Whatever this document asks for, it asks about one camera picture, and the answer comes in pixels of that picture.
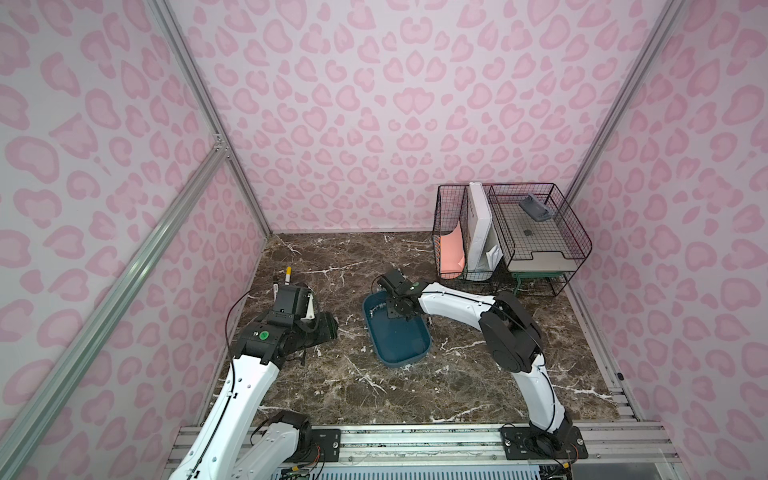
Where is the teal plastic storage box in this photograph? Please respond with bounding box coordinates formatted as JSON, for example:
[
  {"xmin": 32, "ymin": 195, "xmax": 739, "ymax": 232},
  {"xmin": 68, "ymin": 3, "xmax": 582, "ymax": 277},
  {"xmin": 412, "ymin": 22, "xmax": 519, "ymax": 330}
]
[{"xmin": 362, "ymin": 291, "xmax": 432, "ymax": 368}]

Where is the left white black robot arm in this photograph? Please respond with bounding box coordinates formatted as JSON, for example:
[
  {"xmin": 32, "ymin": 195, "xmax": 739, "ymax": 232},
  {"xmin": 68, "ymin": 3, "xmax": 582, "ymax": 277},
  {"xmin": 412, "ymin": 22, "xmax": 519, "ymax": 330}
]
[{"xmin": 170, "ymin": 284, "xmax": 338, "ymax": 479}]

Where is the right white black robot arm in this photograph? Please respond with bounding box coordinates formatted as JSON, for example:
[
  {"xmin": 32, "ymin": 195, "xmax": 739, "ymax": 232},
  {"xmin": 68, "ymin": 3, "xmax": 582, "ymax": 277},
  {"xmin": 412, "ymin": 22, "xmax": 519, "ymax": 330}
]
[{"xmin": 376, "ymin": 269, "xmax": 573, "ymax": 452}]

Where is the pink folder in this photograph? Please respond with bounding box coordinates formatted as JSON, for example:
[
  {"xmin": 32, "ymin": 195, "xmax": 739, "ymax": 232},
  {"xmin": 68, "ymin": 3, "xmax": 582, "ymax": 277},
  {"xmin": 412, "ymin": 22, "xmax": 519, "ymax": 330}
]
[{"xmin": 437, "ymin": 224, "xmax": 466, "ymax": 280}]

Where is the green item under tray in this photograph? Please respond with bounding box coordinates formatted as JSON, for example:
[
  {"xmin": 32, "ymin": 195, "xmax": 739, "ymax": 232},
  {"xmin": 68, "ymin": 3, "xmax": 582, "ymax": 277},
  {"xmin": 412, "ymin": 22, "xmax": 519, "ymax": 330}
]
[{"xmin": 512, "ymin": 272, "xmax": 567, "ymax": 297}]

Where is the white binder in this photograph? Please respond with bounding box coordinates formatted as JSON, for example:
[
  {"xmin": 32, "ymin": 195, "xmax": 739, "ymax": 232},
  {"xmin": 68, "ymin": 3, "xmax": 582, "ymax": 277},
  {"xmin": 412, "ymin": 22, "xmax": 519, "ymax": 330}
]
[{"xmin": 465, "ymin": 182, "xmax": 503, "ymax": 282}]

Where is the beige paper tray sheet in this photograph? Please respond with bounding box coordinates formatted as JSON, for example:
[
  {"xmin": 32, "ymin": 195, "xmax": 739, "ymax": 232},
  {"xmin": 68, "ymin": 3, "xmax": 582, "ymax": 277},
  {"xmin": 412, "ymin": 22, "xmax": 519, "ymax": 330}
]
[{"xmin": 492, "ymin": 203, "xmax": 586, "ymax": 272}]

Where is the grey stapler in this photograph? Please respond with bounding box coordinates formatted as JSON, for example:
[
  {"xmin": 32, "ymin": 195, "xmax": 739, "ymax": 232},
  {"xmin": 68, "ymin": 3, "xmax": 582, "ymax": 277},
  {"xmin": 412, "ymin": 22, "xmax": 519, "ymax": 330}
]
[{"xmin": 519, "ymin": 194, "xmax": 553, "ymax": 222}]

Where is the black wire desk organizer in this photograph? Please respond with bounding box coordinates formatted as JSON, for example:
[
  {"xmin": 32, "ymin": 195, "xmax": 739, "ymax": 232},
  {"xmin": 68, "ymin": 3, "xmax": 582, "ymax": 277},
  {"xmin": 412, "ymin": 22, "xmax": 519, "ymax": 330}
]
[{"xmin": 431, "ymin": 182, "xmax": 593, "ymax": 297}]

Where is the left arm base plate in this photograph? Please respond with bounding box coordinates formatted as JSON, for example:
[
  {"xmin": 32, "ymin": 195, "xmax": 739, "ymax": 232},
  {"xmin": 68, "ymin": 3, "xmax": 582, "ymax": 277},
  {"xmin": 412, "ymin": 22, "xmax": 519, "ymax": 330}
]
[{"xmin": 286, "ymin": 428, "xmax": 342, "ymax": 463}]

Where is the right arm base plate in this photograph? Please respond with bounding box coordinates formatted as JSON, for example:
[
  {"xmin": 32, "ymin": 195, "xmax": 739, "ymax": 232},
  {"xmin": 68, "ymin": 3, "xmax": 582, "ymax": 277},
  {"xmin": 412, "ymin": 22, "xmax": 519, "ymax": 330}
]
[{"xmin": 499, "ymin": 424, "xmax": 590, "ymax": 463}]

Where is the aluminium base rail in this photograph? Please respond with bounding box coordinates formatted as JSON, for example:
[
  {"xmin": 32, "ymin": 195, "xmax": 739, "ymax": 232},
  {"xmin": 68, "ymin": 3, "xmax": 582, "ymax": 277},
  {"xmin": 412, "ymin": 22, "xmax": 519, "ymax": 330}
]
[{"xmin": 161, "ymin": 422, "xmax": 685, "ymax": 480}]

